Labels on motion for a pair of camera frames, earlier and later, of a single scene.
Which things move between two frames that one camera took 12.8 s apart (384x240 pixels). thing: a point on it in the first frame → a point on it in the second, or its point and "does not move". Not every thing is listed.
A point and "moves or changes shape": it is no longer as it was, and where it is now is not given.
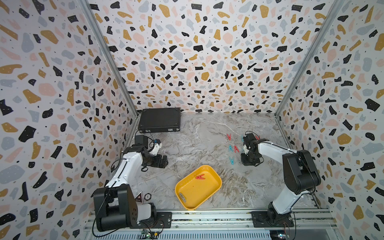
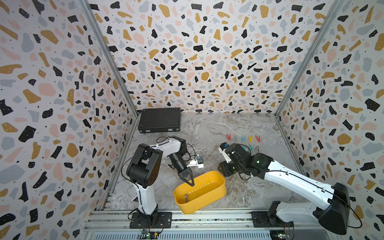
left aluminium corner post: [109, 52] does not move
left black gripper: [156, 163] → [187, 172]
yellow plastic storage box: [196, 189] moves or changes shape
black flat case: [159, 120] does not move
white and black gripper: [248, 139] → [222, 149]
